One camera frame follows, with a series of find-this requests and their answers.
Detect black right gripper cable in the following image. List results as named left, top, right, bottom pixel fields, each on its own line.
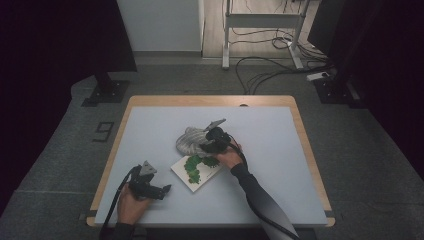
left=226, top=133, right=301, bottom=240

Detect white power strip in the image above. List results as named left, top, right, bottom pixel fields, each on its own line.
left=306, top=71, right=331, bottom=82

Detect person's left hand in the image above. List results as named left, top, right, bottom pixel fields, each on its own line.
left=116, top=184, right=153, bottom=226

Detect black floor marker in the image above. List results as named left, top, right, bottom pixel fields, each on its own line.
left=92, top=121, right=115, bottom=143

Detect person's right hand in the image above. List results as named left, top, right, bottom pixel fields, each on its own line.
left=213, top=139, right=244, bottom=170

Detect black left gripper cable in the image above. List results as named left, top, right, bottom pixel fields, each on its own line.
left=99, top=165, right=141, bottom=235

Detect tangled black floor cables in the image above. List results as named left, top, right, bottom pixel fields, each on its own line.
left=229, top=28, right=329, bottom=63

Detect grey striped fluffy cloth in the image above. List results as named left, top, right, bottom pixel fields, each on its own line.
left=175, top=126, right=221, bottom=158

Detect black stand base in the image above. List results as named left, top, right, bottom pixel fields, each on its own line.
left=81, top=71, right=131, bottom=108
left=313, top=77, right=368, bottom=109

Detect light grey table mat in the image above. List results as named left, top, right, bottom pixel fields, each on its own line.
left=94, top=105, right=329, bottom=226

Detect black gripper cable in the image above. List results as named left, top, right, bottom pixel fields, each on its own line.
left=99, top=165, right=141, bottom=235
left=226, top=133, right=301, bottom=240

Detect dark curtain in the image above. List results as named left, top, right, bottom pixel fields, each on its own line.
left=308, top=0, right=424, bottom=183
left=0, top=0, right=138, bottom=216

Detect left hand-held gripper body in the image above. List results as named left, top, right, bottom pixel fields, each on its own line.
left=129, top=160, right=158, bottom=200

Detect white caterpillar picture book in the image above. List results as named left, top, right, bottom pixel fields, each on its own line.
left=170, top=153, right=224, bottom=193

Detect long looping black floor cable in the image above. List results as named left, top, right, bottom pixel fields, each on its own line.
left=234, top=56, right=334, bottom=96

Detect wooden table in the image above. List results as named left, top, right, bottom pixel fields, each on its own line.
left=85, top=94, right=336, bottom=229

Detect white metal desk frame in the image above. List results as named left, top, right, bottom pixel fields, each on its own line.
left=221, top=0, right=312, bottom=70

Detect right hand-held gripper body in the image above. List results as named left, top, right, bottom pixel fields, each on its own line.
left=203, top=118, right=232, bottom=154

